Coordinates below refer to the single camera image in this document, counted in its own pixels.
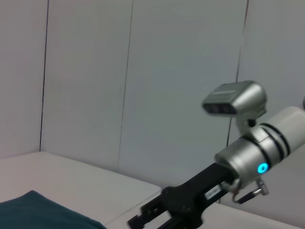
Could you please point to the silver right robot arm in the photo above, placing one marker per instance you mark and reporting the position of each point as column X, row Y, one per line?
column 252, row 148

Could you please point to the blue shirt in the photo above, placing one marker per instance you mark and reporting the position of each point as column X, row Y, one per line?
column 47, row 212

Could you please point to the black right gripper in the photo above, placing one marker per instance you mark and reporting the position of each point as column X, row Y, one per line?
column 197, row 190

